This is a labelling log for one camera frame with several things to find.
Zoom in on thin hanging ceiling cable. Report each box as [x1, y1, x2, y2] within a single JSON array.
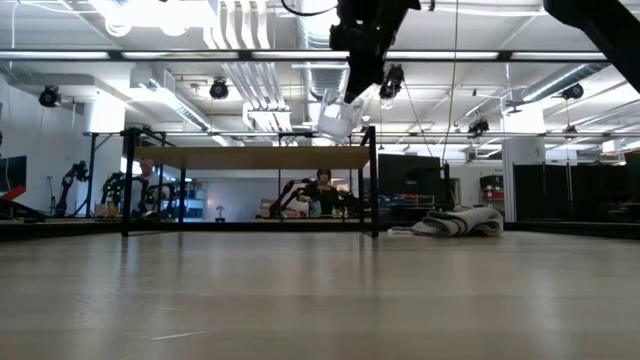
[[441, 0, 461, 162]]

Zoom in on person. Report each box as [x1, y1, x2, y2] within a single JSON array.
[[130, 158, 172, 220], [308, 168, 347, 219]]

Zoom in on white building column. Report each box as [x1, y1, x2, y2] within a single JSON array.
[[501, 106, 547, 224]]

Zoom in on right arm gripper black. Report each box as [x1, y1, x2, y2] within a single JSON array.
[[328, 0, 422, 105]]

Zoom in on dark wall screen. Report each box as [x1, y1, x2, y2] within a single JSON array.
[[0, 155, 29, 194]]

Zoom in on black camera cable loop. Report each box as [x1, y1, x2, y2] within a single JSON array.
[[279, 0, 341, 18]]

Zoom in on black ceiling spotlight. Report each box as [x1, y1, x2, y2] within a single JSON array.
[[467, 118, 492, 138], [38, 84, 63, 109], [560, 81, 586, 102], [378, 64, 406, 100], [208, 78, 231, 101]]

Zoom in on blue storage bins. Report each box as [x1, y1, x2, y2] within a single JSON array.
[[378, 193, 437, 222]]

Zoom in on wooden shelf black metal legs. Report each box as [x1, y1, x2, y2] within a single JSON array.
[[121, 126, 380, 239]]

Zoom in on clear plastic cup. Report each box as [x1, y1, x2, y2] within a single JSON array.
[[316, 88, 367, 145]]

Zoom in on large black monitor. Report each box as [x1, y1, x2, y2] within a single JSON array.
[[377, 153, 454, 212]]

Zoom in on black room partition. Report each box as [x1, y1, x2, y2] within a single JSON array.
[[513, 149, 640, 224]]

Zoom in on folded grey white towel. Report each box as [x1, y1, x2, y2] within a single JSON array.
[[387, 205, 505, 239]]

